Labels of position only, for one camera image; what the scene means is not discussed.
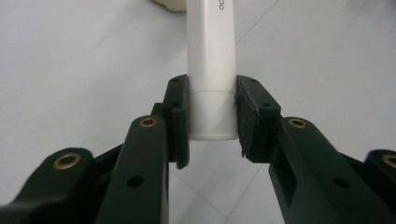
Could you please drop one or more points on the beige square pen holder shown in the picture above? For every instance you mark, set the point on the beige square pen holder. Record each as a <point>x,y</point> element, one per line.
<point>172,4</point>

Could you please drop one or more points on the long white pen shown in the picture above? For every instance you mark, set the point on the long white pen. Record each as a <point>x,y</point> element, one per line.
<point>211,77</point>

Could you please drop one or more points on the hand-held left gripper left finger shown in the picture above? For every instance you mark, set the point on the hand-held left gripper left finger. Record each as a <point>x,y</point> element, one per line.
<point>146,161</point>

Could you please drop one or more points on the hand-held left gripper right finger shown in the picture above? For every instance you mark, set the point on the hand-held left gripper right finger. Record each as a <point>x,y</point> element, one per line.
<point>299,155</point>

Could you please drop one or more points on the pale blue table mat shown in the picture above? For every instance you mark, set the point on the pale blue table mat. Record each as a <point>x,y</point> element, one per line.
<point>77,77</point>

